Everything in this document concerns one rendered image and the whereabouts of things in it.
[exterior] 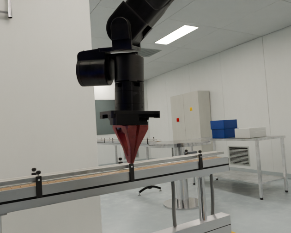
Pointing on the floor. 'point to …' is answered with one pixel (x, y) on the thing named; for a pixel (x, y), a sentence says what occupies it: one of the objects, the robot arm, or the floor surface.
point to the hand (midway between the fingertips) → (130, 158)
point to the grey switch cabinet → (192, 118)
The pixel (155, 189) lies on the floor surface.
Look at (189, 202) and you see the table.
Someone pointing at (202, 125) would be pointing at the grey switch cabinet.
